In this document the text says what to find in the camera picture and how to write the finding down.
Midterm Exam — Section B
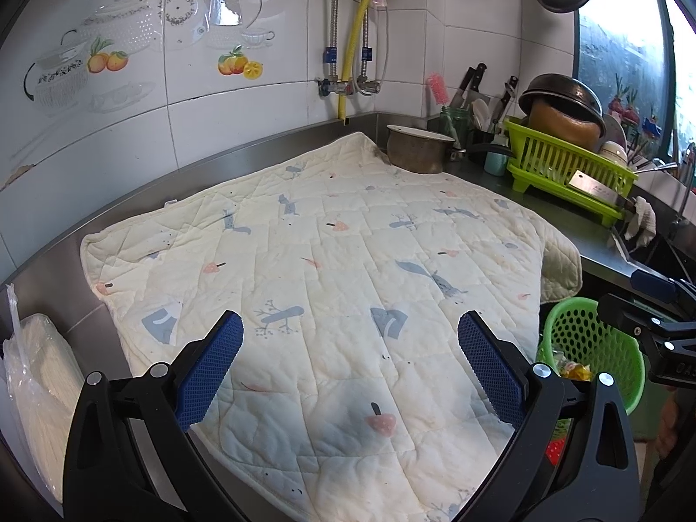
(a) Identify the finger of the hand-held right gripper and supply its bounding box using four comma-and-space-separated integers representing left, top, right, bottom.
598, 294, 696, 338
631, 269, 696, 308

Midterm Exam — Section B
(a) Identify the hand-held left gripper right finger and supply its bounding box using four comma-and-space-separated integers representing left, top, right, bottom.
457, 310, 642, 522

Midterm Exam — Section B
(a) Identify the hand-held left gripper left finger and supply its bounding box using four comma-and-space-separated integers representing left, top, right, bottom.
62, 310, 245, 522

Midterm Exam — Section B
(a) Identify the green plastic basket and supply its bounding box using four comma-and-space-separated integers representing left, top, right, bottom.
535, 297, 648, 417

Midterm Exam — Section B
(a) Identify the person's right hand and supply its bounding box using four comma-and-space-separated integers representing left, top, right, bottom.
655, 388, 683, 460

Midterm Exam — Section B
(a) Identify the steel sink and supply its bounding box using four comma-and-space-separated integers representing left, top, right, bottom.
609, 223, 696, 286

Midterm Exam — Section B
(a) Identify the white rag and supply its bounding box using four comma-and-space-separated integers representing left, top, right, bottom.
622, 196, 659, 248

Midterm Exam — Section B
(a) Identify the metal faucet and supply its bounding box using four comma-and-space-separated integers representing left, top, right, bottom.
671, 141, 696, 229

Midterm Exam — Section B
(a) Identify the steel cleaver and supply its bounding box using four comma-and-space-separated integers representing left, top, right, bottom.
568, 170, 637, 213

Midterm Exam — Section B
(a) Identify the white bowl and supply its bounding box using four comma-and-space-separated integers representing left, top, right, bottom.
598, 140, 629, 167

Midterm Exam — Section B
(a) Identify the white quilted blanket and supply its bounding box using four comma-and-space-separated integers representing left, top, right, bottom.
80, 131, 582, 522

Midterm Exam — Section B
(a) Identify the green dish rack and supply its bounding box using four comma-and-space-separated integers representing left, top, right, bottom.
503, 117, 639, 228

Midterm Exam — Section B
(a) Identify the clear plastic bag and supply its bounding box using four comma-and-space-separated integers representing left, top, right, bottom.
3, 283, 88, 506

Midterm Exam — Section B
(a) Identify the brown pot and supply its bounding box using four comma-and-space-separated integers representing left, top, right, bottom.
526, 99, 607, 153

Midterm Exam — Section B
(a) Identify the black wok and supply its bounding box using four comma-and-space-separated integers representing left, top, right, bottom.
518, 73, 604, 120

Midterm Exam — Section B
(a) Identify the black utensil holder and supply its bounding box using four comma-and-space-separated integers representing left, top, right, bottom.
468, 126, 512, 164

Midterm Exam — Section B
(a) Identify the window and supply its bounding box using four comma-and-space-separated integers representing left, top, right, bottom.
576, 0, 696, 175

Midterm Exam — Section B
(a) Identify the metal pot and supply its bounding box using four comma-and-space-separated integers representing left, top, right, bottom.
386, 124, 468, 175

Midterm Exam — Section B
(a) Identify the pink bottle brush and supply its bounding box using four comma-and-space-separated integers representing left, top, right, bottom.
427, 72, 449, 108

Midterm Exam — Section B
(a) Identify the braided metal pipe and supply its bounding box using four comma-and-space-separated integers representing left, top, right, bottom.
353, 5, 384, 99
317, 0, 349, 100

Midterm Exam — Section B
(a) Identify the yellow hose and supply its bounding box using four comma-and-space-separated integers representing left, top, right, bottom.
337, 0, 382, 123

